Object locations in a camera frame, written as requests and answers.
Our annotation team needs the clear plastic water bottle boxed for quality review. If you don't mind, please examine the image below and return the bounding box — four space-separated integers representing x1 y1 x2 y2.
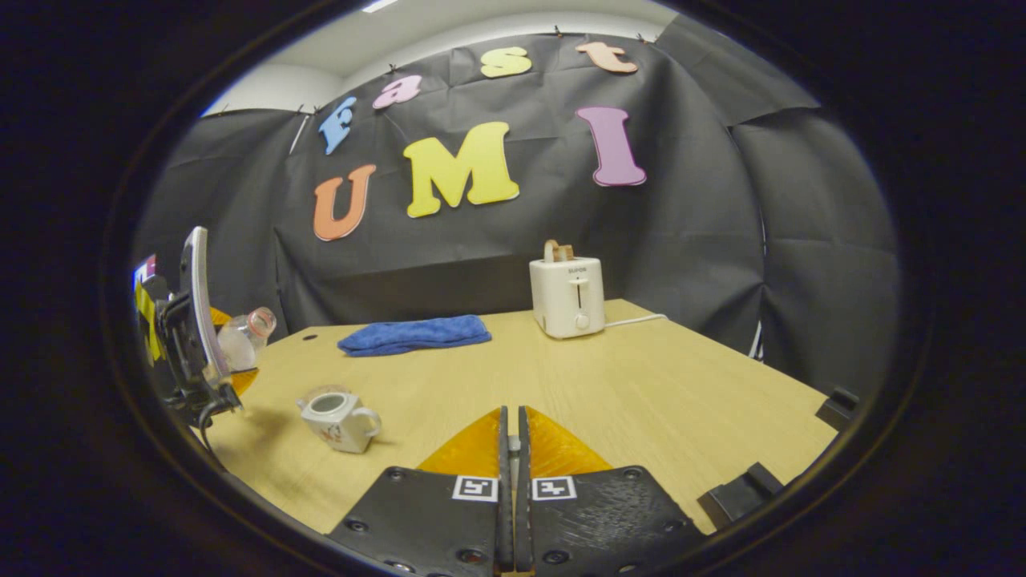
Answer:
216 307 277 372

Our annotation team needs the white toaster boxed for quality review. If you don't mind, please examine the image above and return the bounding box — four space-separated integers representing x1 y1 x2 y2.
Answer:
529 256 607 340

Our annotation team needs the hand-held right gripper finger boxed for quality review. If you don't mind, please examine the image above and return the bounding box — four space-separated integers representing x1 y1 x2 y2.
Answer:
515 406 706 577
329 406 514 577

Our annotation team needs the white teacup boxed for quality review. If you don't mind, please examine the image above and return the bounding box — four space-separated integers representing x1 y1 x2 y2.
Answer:
296 385 382 454

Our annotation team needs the blue folded towel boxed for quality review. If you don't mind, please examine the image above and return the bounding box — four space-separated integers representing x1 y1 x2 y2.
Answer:
337 314 493 357

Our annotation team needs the black backdrop cloth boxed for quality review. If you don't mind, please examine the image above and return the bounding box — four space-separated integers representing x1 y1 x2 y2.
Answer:
132 14 903 401

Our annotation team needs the black table edge clamp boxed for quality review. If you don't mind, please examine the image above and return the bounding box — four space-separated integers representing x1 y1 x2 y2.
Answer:
697 462 785 530
815 386 860 432

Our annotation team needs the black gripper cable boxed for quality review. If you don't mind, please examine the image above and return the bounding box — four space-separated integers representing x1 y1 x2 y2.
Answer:
197 398 233 474

